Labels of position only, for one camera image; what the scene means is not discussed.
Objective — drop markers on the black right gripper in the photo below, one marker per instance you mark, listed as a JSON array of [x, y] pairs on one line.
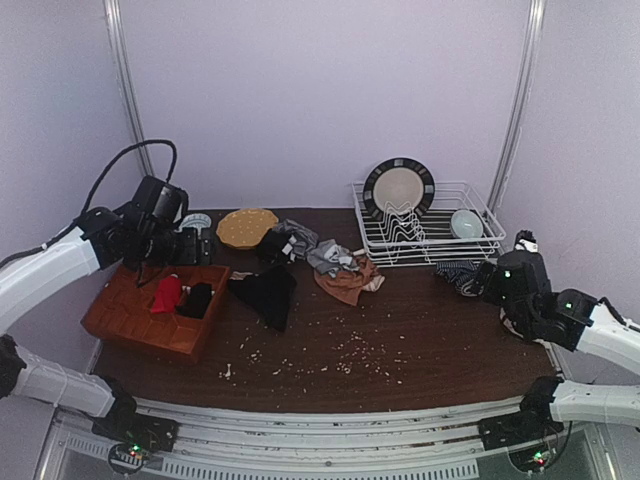
[[486, 279]]

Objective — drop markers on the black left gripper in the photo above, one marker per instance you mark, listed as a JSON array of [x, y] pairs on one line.
[[204, 246]]

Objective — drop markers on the tan brown boxer underwear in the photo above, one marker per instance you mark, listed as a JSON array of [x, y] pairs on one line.
[[347, 286]]

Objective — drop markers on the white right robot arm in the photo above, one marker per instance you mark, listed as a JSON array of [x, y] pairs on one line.
[[574, 321]]

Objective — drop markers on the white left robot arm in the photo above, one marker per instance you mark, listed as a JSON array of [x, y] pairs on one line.
[[92, 242]]

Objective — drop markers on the pink beige underwear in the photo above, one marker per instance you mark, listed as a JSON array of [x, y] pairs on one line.
[[515, 323]]

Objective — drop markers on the blue striped underwear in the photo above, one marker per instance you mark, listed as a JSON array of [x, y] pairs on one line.
[[464, 275]]

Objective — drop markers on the black underwear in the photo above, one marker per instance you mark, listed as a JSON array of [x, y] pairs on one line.
[[269, 294]]

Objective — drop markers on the grey underwear pile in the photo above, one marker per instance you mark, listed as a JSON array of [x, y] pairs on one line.
[[286, 242]]

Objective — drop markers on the grey white underwear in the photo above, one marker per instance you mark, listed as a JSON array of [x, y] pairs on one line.
[[330, 258]]

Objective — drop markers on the blue patterned bowl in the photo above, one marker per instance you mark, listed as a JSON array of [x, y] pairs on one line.
[[198, 221]]

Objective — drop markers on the red rolled cloth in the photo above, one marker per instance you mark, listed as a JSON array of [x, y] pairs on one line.
[[167, 295]]

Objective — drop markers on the light green bowl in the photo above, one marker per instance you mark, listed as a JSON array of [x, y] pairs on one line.
[[466, 224]]

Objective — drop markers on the black rolled cloth in box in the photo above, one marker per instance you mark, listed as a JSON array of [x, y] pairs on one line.
[[197, 301]]

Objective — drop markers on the yellow dotted plate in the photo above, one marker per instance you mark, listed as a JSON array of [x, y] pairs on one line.
[[244, 229]]

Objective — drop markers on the black rimmed beige plate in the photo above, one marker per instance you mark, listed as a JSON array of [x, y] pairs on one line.
[[398, 186]]

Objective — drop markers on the white wire dish rack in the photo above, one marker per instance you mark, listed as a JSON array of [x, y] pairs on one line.
[[410, 240]]

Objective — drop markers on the metal front rail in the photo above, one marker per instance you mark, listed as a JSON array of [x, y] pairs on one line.
[[213, 443]]

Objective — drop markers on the left metal corner post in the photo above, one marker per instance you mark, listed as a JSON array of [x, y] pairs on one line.
[[117, 42]]

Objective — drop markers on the metal corner post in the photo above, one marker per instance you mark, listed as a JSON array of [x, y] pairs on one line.
[[117, 42], [529, 54]]

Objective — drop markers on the right metal corner post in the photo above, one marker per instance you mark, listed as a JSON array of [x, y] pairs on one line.
[[529, 54]]

